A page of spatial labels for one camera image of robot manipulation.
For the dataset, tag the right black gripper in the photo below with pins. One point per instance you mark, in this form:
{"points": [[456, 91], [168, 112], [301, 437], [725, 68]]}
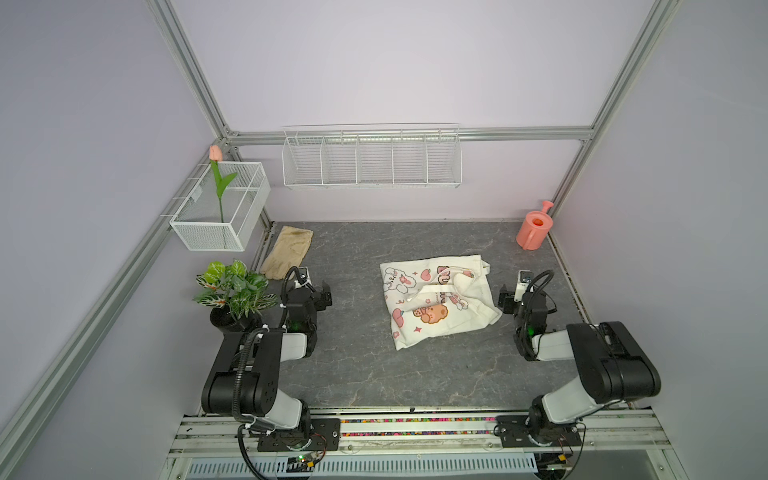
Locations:
{"points": [[506, 300]]}

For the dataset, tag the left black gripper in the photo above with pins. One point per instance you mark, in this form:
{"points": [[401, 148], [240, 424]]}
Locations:
{"points": [[322, 299]]}

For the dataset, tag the white cartoon tote bag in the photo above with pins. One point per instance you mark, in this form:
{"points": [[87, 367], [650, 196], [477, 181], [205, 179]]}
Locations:
{"points": [[437, 297]]}

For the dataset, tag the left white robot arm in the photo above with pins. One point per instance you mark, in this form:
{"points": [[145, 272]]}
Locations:
{"points": [[260, 332]]}

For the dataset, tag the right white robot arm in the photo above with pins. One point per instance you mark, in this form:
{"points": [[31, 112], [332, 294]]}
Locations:
{"points": [[611, 367]]}

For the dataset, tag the beige folded cloth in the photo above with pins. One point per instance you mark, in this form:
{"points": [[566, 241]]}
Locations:
{"points": [[289, 250]]}

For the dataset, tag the pink watering can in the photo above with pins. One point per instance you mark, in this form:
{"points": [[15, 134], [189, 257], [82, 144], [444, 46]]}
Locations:
{"points": [[535, 228]]}

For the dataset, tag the green potted plant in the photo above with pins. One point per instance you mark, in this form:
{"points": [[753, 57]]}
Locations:
{"points": [[235, 295]]}

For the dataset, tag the pink artificial tulip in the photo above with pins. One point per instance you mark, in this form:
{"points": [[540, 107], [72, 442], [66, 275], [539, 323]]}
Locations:
{"points": [[221, 181]]}

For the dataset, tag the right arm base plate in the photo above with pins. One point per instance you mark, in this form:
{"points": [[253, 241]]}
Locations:
{"points": [[518, 430]]}

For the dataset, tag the white wire basket left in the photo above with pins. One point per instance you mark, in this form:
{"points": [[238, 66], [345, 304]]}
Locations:
{"points": [[197, 222]]}

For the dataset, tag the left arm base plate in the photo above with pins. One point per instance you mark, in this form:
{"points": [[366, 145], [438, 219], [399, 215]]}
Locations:
{"points": [[317, 434]]}

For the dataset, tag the white wire wall shelf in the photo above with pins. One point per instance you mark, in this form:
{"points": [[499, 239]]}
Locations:
{"points": [[384, 155]]}

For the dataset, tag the white vented cable tray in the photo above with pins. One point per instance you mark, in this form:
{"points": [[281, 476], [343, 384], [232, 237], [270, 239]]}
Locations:
{"points": [[385, 466]]}

